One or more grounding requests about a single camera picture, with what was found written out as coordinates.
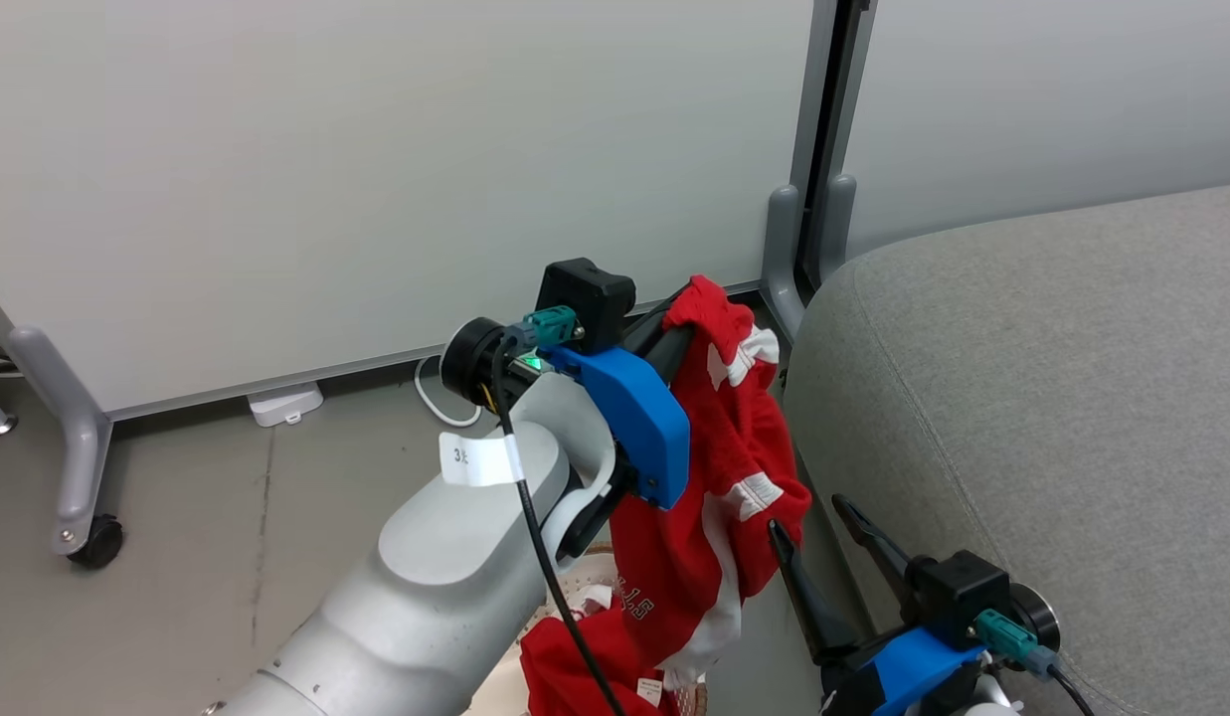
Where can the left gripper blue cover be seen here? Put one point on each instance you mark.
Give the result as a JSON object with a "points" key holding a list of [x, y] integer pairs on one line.
{"points": [[634, 418]]}

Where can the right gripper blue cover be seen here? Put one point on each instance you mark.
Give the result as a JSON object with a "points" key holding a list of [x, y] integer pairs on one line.
{"points": [[908, 671]]}

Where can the red white clothing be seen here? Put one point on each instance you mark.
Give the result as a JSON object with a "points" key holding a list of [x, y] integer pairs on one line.
{"points": [[684, 557]]}

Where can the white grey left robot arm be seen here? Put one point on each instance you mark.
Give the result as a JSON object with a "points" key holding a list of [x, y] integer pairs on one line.
{"points": [[455, 567]]}

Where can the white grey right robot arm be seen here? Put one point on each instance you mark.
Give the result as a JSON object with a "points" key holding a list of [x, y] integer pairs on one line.
{"points": [[987, 701]]}

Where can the grey fabric sofa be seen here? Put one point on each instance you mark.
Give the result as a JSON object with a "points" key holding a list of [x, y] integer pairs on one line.
{"points": [[1052, 398]]}

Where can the wide white partition panel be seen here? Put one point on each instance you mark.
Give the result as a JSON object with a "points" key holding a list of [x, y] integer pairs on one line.
{"points": [[376, 179]]}

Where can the white power adapter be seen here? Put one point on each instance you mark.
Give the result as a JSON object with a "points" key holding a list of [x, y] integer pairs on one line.
{"points": [[286, 404]]}

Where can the black caster wheel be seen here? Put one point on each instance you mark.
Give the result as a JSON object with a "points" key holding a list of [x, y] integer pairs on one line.
{"points": [[99, 543]]}

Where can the long grey partition leg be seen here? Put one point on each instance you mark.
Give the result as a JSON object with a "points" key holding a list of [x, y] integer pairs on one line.
{"points": [[73, 438]]}

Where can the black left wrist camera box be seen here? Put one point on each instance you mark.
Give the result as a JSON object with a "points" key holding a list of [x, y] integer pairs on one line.
{"points": [[585, 298]]}

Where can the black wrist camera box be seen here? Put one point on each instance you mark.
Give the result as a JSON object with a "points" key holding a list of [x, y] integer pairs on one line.
{"points": [[958, 592], [585, 298]]}

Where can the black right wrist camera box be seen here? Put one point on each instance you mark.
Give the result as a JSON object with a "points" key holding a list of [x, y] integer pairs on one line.
{"points": [[958, 592]]}

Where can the grey partition foot bracket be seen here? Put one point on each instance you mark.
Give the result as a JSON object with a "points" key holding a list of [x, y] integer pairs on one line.
{"points": [[782, 259], [839, 219]]}

